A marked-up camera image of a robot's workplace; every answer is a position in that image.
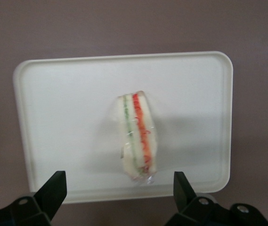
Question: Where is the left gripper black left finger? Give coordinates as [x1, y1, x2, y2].
[0, 171, 68, 226]

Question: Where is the plastic triangle sandwich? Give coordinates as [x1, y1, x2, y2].
[110, 90, 159, 187]

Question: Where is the cream plastic tray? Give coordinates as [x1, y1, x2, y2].
[13, 51, 234, 204]

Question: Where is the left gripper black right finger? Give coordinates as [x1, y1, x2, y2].
[165, 171, 268, 226]

